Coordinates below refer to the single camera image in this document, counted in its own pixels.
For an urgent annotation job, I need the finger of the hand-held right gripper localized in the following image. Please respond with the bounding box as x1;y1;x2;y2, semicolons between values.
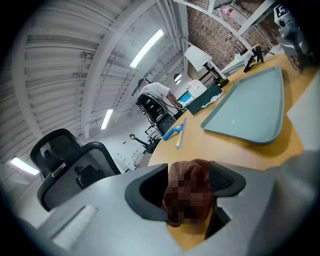
279;34;301;58
297;31;315;72

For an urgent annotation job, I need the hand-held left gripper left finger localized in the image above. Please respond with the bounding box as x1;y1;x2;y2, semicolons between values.
37;163;184;256

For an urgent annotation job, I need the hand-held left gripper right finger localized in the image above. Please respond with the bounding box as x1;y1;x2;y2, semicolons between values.
184;151;319;256

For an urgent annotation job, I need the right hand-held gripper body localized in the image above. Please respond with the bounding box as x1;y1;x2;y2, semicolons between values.
273;3;301;38

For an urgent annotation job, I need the brown cloth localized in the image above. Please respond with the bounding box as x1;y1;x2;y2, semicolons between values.
162;159;217;228

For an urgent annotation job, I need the grey-green tray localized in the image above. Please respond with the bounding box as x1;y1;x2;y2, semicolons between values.
200;65;285;146

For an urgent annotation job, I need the black webcam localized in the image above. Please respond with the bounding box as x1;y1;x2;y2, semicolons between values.
251;45;265;63

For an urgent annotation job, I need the black mesh office chair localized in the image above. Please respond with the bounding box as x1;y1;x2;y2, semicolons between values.
36;141;122;213
29;128;86;180

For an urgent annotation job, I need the clear plastic bottle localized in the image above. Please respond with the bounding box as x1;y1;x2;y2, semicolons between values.
219;4;242;21

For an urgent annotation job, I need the person's white shirt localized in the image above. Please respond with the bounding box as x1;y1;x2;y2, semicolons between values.
286;72;320;152

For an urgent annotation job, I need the black metal rack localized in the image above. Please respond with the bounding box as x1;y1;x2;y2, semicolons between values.
198;66;218;85

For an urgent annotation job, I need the table lamp with white shade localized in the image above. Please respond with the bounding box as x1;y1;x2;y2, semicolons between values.
184;45;230;88

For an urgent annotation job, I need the ceiling light tube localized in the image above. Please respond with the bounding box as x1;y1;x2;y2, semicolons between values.
129;29;165;69
9;156;41;176
100;109;114;130

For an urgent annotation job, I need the white and orange box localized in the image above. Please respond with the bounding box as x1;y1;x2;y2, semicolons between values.
187;82;208;100

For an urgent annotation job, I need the long thin ruler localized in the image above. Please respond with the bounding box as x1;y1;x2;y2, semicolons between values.
175;117;187;149

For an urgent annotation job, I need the dark green box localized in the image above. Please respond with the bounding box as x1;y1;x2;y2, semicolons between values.
186;82;224;116

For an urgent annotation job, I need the blue-screen monitor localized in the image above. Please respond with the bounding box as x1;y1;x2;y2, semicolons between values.
179;91;195;107

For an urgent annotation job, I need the black plastic chair with holes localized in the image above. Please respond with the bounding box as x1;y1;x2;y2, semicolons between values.
155;113;177;137

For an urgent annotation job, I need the white metal shelf frame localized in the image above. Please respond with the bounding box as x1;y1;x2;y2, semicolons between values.
174;0;280;52

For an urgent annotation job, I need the black ring-topped stand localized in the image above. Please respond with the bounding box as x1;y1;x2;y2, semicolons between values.
129;133;161;154

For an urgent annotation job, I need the blue-handled tool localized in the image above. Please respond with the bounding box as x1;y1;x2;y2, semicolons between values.
162;124;185;141

